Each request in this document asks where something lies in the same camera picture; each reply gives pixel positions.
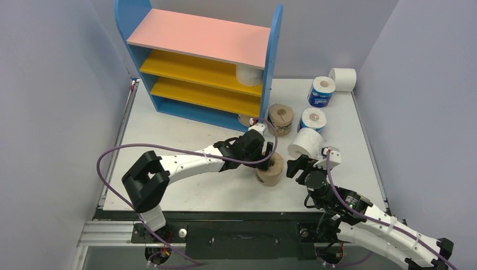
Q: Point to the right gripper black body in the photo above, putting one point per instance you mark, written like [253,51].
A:
[303,167]

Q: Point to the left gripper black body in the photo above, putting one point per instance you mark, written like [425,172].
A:
[257,155]

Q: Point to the brown cartoon roll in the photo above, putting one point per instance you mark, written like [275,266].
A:
[271,177]
[281,117]

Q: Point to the plain white toilet roll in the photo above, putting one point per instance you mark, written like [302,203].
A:
[249,76]

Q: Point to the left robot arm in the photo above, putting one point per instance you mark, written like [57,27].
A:
[148,178]

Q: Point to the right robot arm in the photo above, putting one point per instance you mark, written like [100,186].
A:
[350,217]

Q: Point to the blue pink yellow shelf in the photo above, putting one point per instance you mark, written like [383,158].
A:
[187,63]

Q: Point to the plain white roll lying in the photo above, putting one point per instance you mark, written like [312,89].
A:
[307,142]

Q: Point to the blue wrapped roll front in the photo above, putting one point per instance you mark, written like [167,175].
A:
[313,118]

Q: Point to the blue wrapped roll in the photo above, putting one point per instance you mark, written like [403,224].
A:
[321,91]
[313,118]

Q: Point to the blue wrapped roll back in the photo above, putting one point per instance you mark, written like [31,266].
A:
[321,91]

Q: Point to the white roll lying at back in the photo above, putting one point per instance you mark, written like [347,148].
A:
[344,78]

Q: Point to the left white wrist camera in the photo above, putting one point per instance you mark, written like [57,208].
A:
[260,128]

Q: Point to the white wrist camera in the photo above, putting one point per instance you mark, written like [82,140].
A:
[330,158]
[260,128]

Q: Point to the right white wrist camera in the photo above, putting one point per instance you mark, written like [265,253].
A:
[330,158]

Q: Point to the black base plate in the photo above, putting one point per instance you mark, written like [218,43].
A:
[246,235]

